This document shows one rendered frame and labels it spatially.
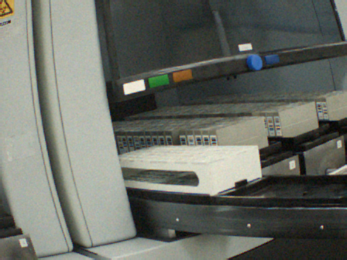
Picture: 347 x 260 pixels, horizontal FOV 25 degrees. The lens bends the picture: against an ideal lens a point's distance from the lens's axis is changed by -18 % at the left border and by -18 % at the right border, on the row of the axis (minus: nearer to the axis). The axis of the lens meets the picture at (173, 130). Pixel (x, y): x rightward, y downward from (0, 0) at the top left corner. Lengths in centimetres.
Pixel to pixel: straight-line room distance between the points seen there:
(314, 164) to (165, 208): 33
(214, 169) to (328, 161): 37
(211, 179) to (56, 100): 28
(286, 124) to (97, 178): 39
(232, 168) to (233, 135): 22
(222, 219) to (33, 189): 31
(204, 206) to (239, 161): 9
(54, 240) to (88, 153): 17
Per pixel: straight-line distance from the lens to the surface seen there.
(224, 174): 130
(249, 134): 155
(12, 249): 124
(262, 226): 118
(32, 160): 135
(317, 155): 157
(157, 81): 143
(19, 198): 134
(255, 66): 154
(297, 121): 163
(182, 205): 133
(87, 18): 141
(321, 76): 189
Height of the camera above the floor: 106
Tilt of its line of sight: 6 degrees down
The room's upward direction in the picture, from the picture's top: 11 degrees counter-clockwise
